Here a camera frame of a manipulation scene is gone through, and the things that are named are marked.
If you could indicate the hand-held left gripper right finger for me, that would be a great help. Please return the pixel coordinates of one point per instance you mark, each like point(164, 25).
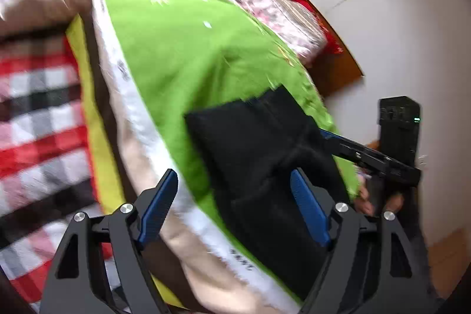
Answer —
point(309, 207)

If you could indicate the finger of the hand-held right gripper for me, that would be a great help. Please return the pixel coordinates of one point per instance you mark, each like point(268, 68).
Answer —
point(368, 155)

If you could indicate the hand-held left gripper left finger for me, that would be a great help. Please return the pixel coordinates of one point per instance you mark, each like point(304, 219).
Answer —
point(158, 207)

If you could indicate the black pants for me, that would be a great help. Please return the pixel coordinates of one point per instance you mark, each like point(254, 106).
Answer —
point(250, 152)

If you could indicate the person's right hand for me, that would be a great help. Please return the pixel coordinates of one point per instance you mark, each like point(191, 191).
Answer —
point(364, 200)

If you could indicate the wooden headboard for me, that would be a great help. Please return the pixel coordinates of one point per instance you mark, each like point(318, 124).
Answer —
point(331, 71)

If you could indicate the red pillow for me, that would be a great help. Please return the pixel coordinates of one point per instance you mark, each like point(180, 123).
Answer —
point(331, 41)

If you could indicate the red checkered bedsheet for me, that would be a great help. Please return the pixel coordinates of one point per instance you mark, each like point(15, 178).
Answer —
point(33, 152)

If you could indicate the green printed blanket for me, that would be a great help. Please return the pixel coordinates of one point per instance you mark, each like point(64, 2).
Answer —
point(176, 53)

